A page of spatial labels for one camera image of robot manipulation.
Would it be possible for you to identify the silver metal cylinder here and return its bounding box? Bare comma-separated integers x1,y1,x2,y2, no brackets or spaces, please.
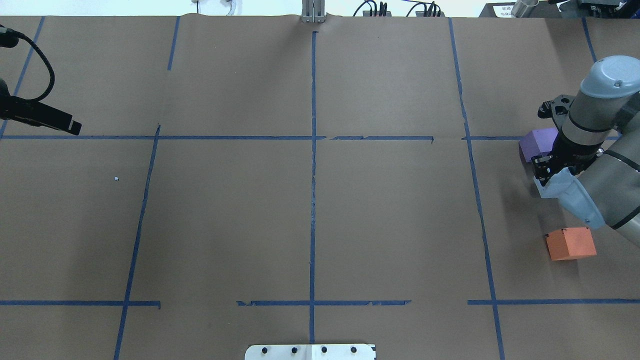
510,0,540,18

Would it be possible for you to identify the left black camera cable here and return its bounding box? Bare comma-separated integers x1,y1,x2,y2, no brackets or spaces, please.
10,30,56,103

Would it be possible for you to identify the light blue foam block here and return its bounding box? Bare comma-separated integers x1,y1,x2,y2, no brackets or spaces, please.
533,172,573,199

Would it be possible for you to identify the purple block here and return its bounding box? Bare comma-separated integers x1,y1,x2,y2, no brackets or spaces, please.
518,127,558,163

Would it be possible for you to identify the white camera pole base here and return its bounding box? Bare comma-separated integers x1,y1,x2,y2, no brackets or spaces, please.
244,343,377,360

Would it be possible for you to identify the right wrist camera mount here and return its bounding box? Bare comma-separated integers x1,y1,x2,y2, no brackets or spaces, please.
537,95,575,132

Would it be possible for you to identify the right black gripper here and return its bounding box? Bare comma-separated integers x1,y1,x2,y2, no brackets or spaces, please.
531,131,604,187

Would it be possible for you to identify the aluminium frame post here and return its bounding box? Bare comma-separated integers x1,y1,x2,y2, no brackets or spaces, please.
301,0,327,24

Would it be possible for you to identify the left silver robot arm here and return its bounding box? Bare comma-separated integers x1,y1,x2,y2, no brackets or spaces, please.
0,79,82,136

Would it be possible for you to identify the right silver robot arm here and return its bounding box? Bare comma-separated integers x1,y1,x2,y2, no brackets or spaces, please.
531,55,640,246

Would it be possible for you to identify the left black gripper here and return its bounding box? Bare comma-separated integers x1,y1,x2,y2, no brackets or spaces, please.
0,95,82,136

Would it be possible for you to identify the orange block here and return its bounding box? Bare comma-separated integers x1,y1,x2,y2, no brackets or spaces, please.
544,227,597,261

